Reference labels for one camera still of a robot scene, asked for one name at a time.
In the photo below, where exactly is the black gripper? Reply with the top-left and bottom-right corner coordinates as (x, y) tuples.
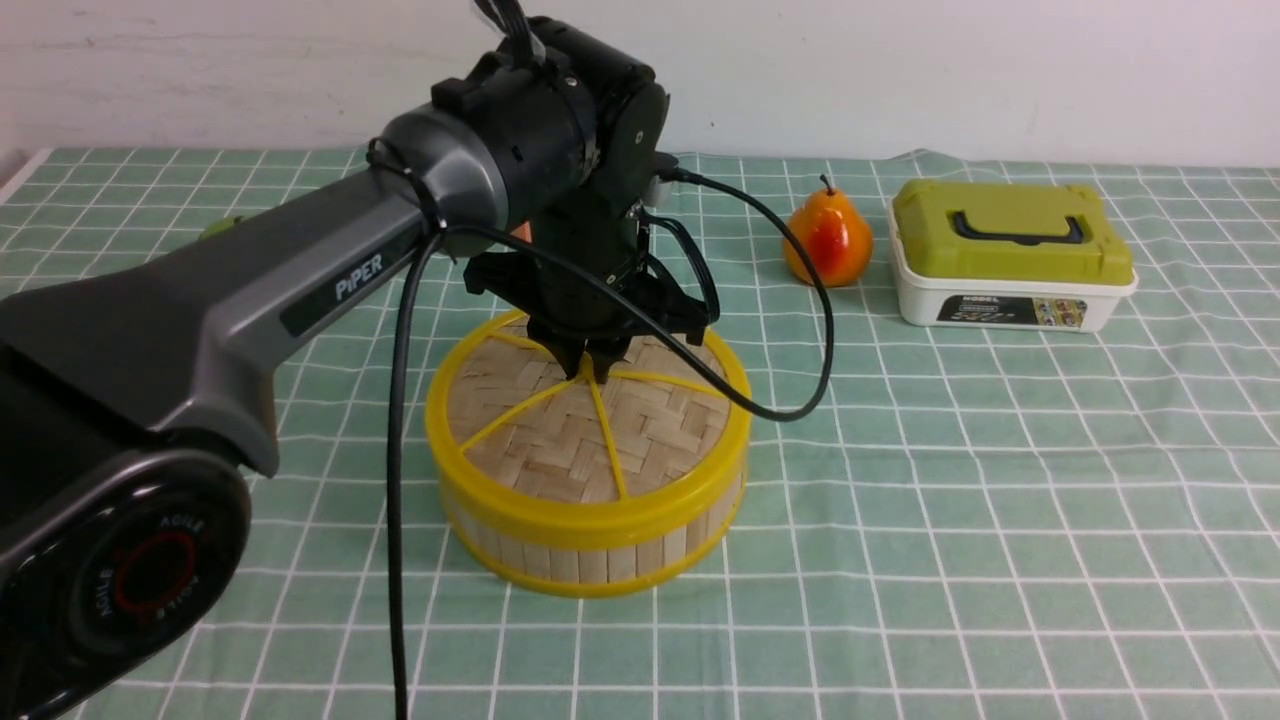
(463, 191), (721, 386)

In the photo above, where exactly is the black cable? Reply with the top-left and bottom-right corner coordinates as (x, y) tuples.
(387, 167), (836, 720)

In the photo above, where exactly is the orange toy pear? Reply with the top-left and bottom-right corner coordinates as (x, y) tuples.
(788, 174), (874, 288)

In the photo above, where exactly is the green toy watermelon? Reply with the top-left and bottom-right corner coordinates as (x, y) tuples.
(198, 215), (246, 240)

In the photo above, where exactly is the yellow bamboo steamer basket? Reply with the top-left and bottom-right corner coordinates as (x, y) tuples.
(440, 461), (748, 598)

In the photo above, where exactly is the yellow woven steamer lid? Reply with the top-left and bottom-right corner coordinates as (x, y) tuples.
(425, 313), (751, 553)

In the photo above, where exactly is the green lidded white box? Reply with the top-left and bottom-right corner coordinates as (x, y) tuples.
(886, 178), (1139, 333)

